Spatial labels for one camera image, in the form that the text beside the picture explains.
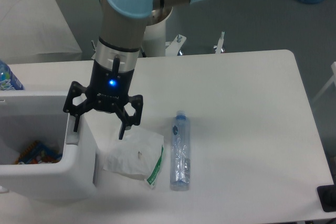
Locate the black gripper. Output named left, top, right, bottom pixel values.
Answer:
left=62, top=40, right=144, bottom=140

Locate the white push-lid trash can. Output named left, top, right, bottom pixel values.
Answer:
left=1, top=90, right=99, bottom=200

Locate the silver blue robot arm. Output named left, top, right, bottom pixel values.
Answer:
left=63, top=0, right=203, bottom=137

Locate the crumpled white plastic wrapper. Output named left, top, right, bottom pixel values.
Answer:
left=103, top=127, right=164, bottom=189

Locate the colourful snack wrapper in bin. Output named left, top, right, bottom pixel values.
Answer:
left=14, top=141, right=62, bottom=165

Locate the clear empty plastic bottle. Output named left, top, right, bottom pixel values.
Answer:
left=170, top=110, right=191, bottom=191

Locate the blue labelled drink bottle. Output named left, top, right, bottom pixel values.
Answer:
left=1, top=60, right=25, bottom=91

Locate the white cloth with lettering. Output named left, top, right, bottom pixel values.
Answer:
left=1, top=0, right=82, bottom=64

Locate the black device at table corner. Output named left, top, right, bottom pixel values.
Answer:
left=317, top=185, right=335, bottom=212

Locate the white chair frame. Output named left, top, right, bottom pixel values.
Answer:
left=312, top=62, right=335, bottom=103

